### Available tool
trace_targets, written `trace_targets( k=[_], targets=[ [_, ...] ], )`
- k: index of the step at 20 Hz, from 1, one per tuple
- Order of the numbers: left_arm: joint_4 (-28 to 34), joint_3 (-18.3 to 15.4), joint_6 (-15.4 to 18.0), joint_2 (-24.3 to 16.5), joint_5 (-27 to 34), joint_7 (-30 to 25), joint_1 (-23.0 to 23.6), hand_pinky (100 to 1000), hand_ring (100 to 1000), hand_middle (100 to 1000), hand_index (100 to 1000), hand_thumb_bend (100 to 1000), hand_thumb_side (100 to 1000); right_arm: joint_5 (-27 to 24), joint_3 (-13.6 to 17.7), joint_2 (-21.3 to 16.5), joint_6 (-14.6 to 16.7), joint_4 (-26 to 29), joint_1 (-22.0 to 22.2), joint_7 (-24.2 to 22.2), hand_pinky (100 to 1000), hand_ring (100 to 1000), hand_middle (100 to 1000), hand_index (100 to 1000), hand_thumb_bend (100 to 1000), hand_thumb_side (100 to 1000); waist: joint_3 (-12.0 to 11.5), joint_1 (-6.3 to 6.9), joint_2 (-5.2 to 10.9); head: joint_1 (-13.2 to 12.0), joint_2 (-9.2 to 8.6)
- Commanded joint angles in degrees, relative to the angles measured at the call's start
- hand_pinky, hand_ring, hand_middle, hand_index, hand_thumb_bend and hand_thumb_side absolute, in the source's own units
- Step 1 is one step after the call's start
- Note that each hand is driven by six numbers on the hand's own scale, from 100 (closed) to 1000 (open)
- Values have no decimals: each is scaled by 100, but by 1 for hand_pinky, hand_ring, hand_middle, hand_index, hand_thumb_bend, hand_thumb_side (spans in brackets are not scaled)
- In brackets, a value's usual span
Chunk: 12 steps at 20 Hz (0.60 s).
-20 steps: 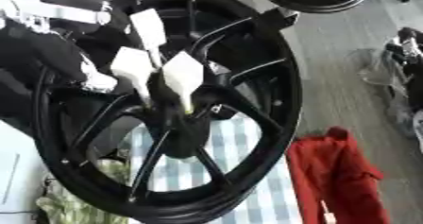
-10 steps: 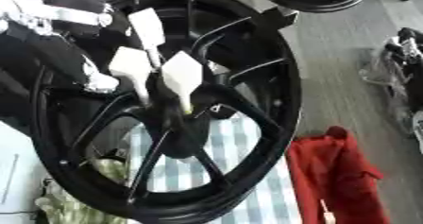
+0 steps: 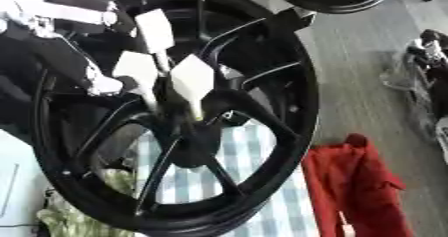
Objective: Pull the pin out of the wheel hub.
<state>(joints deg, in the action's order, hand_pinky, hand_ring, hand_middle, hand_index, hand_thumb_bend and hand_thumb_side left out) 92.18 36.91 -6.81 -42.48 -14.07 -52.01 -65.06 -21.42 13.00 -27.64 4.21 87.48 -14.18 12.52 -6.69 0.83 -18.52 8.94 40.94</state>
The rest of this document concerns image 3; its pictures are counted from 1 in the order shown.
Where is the black spoked wheel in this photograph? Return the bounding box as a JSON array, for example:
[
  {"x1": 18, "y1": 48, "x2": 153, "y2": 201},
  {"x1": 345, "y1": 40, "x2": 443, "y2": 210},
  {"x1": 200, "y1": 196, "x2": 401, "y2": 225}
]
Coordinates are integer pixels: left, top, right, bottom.
[{"x1": 28, "y1": 0, "x2": 322, "y2": 237}]

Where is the white flat panel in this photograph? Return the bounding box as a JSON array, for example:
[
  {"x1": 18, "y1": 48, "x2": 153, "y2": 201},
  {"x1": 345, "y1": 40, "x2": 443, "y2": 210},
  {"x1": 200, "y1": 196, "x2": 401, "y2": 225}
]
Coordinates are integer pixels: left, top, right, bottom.
[{"x1": 0, "y1": 129, "x2": 51, "y2": 237}]

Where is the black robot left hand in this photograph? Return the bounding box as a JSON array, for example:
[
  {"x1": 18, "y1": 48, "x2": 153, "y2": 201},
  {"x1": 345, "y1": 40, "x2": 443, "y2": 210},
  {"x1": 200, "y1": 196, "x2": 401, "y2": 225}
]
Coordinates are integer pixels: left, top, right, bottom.
[{"x1": 0, "y1": 30, "x2": 142, "y2": 129}]

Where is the red cloth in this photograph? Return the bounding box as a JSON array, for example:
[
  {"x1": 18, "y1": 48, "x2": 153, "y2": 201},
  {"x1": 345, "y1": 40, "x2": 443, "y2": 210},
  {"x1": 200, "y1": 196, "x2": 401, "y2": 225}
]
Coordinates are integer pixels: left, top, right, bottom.
[{"x1": 301, "y1": 133, "x2": 417, "y2": 237}]

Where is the white pin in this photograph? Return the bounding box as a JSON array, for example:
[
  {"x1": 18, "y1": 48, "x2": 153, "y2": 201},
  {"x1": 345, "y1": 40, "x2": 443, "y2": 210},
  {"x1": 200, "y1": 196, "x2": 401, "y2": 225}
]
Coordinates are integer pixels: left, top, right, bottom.
[
  {"x1": 168, "y1": 53, "x2": 217, "y2": 122},
  {"x1": 133, "y1": 8, "x2": 179, "y2": 75},
  {"x1": 110, "y1": 50, "x2": 163, "y2": 114}
]

